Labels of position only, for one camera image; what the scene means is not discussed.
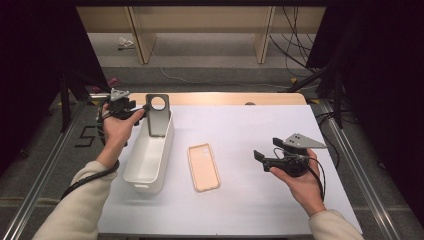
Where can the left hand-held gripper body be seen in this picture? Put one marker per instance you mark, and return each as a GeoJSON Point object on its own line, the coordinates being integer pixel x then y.
{"type": "Point", "coordinates": [119, 103]}

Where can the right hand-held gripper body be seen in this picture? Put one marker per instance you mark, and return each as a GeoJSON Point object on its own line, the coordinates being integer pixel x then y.
{"type": "Point", "coordinates": [290, 163]}

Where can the dark translucent phone case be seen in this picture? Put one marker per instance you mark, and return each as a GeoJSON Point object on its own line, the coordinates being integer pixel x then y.
{"type": "Point", "coordinates": [158, 123]}

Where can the white plastic bin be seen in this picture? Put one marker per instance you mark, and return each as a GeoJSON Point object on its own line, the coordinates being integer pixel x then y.
{"type": "Point", "coordinates": [146, 160]}

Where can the beige phone case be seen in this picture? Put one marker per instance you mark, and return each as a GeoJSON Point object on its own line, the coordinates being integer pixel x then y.
{"type": "Point", "coordinates": [203, 166]}

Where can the person's left hand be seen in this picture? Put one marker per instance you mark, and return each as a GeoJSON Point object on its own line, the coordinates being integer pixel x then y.
{"type": "Point", "coordinates": [116, 131]}

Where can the person's right hand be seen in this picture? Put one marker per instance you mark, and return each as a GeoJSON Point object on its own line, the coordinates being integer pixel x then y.
{"type": "Point", "coordinates": [305, 191]}

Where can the pink floor object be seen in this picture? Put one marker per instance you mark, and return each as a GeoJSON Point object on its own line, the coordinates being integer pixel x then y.
{"type": "Point", "coordinates": [114, 82]}

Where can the white table cover sheet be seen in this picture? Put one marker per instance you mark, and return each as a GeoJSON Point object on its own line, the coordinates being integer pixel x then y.
{"type": "Point", "coordinates": [240, 133]}

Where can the crumpled white paper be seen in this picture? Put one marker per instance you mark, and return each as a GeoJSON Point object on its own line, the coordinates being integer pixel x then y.
{"type": "Point", "coordinates": [125, 42]}

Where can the yellow floor tape piece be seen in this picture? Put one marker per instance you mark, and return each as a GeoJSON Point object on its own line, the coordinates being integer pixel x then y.
{"type": "Point", "coordinates": [293, 80]}

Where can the black metal stand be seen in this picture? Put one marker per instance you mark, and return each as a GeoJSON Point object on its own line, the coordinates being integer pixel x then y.
{"type": "Point", "coordinates": [338, 100]}

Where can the dark curtain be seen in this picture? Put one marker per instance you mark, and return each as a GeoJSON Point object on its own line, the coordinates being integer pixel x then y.
{"type": "Point", "coordinates": [383, 83]}
{"type": "Point", "coordinates": [33, 66]}

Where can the light wooden bench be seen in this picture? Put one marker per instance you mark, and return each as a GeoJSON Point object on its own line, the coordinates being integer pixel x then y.
{"type": "Point", "coordinates": [200, 18]}

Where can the aluminium floor rail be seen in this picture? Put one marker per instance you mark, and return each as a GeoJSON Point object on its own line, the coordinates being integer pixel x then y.
{"type": "Point", "coordinates": [40, 190]}
{"type": "Point", "coordinates": [360, 170]}

